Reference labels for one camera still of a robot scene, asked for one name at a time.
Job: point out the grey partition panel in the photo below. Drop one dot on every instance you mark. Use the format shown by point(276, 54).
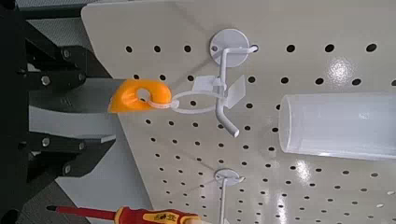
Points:
point(93, 186)

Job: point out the red yellow screwdriver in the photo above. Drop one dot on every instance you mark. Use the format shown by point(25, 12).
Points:
point(140, 216)

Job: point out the cream pegboard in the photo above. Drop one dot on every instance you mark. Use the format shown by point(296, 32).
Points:
point(311, 37)

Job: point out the white zip tie loop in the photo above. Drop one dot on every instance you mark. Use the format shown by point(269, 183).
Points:
point(204, 84)

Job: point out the white pegboard hook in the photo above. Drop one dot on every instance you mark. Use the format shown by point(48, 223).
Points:
point(225, 177)
point(230, 42)

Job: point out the red white caulk tube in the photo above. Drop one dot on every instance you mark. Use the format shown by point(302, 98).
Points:
point(342, 124)

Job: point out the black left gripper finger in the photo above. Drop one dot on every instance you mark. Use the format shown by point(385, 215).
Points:
point(71, 62)
point(68, 155)

